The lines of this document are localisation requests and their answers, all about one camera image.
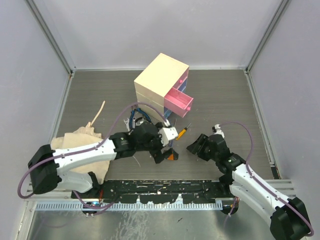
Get left light blue drawer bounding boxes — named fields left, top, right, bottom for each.
left=162, top=109, right=172, bottom=125

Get blue handled pliers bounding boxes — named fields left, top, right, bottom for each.
left=128, top=104, right=153, bottom=125

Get orange handled screwdriver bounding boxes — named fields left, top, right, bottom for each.
left=175, top=123, right=191, bottom=141

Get cream drawer cabinet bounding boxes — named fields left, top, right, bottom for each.
left=134, top=53, right=190, bottom=121

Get silver open end wrench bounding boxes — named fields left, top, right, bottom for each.
left=123, top=118, right=131, bottom=132

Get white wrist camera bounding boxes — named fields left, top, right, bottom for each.
left=212, top=124, right=225, bottom=139
left=158, top=120, right=179, bottom=147

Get black adjustable wrench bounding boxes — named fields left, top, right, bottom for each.
left=132, top=116, right=144, bottom=128

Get slotted cable duct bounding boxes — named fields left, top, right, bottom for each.
left=35, top=200, right=223, bottom=211

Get large pink drawer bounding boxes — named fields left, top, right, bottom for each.
left=164, top=88, right=194, bottom=118

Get red blue handled screwdriver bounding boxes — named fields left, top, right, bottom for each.
left=170, top=118, right=177, bottom=148

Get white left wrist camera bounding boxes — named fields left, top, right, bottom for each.
left=158, top=120, right=179, bottom=147

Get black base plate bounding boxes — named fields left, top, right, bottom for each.
left=78, top=180, right=234, bottom=204

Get wide purple drawer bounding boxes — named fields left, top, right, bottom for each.
left=177, top=79, right=188, bottom=93

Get small pink drawer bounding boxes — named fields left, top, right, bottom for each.
left=173, top=68, right=189, bottom=89

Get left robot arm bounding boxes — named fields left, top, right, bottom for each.
left=28, top=122, right=179, bottom=198

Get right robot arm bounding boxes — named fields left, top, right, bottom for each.
left=186, top=134, right=314, bottom=240

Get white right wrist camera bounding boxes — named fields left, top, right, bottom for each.
left=212, top=124, right=225, bottom=139

